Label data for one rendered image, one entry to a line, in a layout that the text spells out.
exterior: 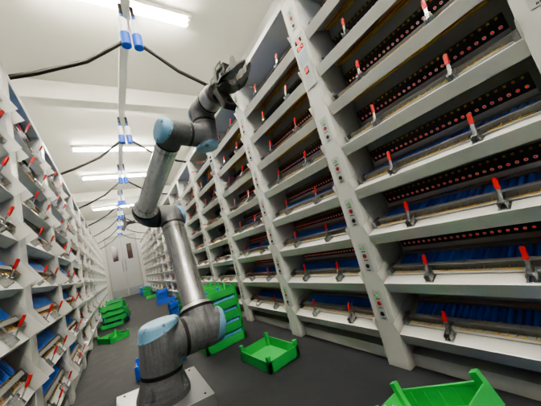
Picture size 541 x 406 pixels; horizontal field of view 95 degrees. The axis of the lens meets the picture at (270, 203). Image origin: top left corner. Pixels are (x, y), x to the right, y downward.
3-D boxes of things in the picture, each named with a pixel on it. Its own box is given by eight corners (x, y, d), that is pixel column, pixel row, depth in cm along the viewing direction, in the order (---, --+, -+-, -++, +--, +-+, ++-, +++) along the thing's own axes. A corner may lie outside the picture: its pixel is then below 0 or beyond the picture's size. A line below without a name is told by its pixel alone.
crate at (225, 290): (197, 307, 166) (195, 295, 167) (188, 304, 182) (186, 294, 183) (237, 292, 184) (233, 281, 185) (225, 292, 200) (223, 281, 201)
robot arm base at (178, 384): (143, 421, 81) (140, 388, 82) (131, 400, 95) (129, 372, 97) (198, 391, 93) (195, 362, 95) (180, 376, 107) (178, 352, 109)
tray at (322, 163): (330, 163, 118) (320, 147, 118) (267, 198, 168) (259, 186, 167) (351, 149, 130) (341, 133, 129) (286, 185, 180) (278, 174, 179)
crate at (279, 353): (241, 360, 144) (238, 346, 145) (269, 344, 156) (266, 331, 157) (270, 374, 120) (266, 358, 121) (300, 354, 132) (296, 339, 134)
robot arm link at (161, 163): (126, 214, 130) (155, 107, 88) (151, 213, 138) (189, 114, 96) (130, 234, 125) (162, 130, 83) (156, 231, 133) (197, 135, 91)
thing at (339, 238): (356, 246, 113) (340, 221, 112) (282, 257, 162) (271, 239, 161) (375, 223, 124) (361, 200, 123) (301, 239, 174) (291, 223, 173)
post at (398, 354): (410, 370, 97) (289, -15, 123) (389, 364, 105) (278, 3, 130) (434, 347, 108) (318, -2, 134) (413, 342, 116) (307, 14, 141)
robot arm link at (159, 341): (135, 371, 96) (132, 324, 99) (179, 353, 108) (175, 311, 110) (145, 383, 85) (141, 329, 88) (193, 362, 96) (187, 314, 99)
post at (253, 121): (301, 337, 154) (234, 80, 180) (292, 334, 162) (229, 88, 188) (324, 324, 165) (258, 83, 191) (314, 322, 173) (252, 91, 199)
